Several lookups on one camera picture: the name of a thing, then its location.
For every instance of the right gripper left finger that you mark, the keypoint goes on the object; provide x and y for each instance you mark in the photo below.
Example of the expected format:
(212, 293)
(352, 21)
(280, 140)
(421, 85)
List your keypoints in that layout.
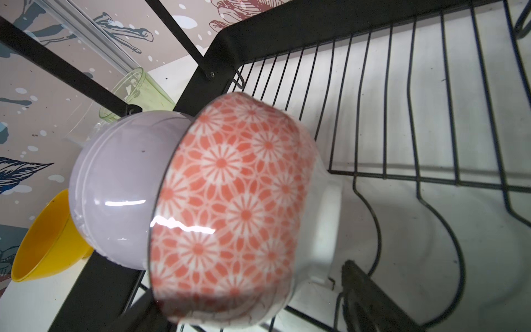
(143, 316)

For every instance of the pink floral pattern bowl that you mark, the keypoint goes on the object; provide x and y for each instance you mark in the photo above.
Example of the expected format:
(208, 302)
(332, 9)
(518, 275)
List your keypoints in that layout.
(246, 214)

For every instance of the yellow ceramic bowl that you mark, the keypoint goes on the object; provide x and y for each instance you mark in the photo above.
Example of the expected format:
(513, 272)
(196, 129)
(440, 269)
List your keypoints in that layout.
(51, 245)

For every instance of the black two-tier dish rack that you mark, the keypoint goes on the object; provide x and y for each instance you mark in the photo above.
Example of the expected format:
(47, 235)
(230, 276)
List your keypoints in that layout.
(426, 124)

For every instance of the green glass tumbler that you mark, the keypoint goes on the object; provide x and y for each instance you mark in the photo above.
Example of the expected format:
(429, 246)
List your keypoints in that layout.
(139, 88)

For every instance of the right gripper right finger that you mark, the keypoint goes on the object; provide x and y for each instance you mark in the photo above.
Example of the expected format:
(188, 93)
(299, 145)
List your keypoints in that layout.
(367, 308)

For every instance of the clear glass tumbler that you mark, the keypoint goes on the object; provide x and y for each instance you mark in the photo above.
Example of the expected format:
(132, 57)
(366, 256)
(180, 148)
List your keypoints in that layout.
(83, 123)

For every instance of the lilac ceramic bowl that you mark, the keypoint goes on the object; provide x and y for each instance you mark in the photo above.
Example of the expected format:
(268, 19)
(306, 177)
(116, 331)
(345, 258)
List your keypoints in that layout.
(115, 182)

